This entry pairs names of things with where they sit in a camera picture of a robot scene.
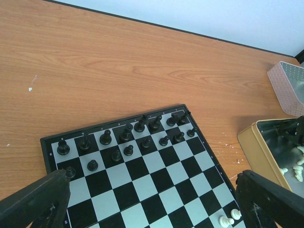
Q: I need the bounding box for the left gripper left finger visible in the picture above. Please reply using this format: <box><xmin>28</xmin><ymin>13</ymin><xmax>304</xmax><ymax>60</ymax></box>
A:
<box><xmin>0</xmin><ymin>170</ymin><xmax>70</xmax><ymax>228</ymax></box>

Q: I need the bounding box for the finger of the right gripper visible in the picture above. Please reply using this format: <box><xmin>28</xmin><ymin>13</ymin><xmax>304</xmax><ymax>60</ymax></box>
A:
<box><xmin>278</xmin><ymin>115</ymin><xmax>304</xmax><ymax>146</ymax></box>

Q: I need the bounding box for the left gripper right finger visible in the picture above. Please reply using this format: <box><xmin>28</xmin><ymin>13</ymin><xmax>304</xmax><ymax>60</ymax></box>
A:
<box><xmin>236</xmin><ymin>170</ymin><xmax>304</xmax><ymax>228</ymax></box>

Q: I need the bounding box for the white pawn on board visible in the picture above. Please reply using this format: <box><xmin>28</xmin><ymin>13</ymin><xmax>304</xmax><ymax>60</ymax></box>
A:
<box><xmin>230</xmin><ymin>209</ymin><xmax>242</xmax><ymax>220</ymax></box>

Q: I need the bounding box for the black chess piece set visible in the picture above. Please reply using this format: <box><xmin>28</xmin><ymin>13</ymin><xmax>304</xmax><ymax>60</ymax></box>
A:
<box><xmin>51</xmin><ymin>110</ymin><xmax>204</xmax><ymax>181</ymax></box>

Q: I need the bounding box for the gold metal tin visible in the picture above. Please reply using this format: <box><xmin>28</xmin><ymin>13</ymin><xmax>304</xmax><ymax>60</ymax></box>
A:
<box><xmin>237</xmin><ymin>118</ymin><xmax>304</xmax><ymax>197</ymax></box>

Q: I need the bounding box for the white pawn near edge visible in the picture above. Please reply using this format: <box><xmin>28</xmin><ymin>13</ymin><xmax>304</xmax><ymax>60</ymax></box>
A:
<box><xmin>218</xmin><ymin>216</ymin><xmax>235</xmax><ymax>228</ymax></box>

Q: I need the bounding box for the black and silver chessboard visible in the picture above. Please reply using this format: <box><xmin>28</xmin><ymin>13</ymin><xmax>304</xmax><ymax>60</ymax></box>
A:
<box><xmin>40</xmin><ymin>104</ymin><xmax>238</xmax><ymax>228</ymax></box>

